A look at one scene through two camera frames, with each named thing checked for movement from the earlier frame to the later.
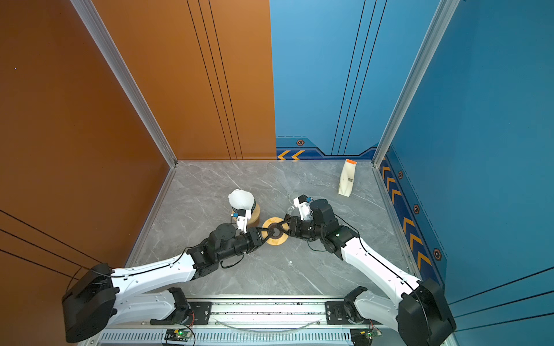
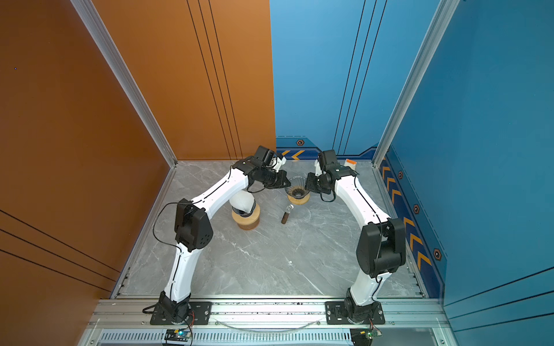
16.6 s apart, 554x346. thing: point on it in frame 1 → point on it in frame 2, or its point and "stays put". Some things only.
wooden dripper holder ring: [254, 217] stays put
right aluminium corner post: [442, 16] stays put
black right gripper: [294, 223] → [310, 184]
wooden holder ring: [270, 223] → [299, 201]
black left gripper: [254, 238] → [280, 184]
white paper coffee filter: [242, 199] stays put
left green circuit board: [182, 334] stays put
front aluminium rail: [254, 324] stays put
